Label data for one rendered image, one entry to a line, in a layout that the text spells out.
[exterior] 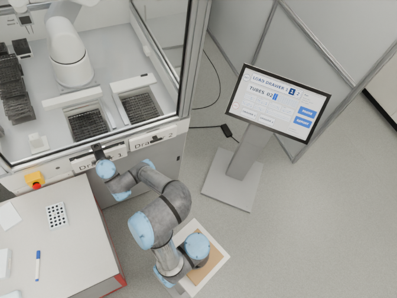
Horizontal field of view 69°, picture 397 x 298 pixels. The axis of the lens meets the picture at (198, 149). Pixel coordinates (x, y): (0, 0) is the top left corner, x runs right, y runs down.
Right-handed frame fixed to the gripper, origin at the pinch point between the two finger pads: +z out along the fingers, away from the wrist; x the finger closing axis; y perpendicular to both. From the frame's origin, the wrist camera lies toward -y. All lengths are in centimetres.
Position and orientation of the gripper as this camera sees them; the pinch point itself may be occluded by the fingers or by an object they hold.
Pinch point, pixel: (100, 158)
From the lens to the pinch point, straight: 161.3
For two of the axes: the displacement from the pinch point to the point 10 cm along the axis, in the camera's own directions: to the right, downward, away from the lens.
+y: 2.8, 9.4, 1.6
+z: -3.6, -0.5, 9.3
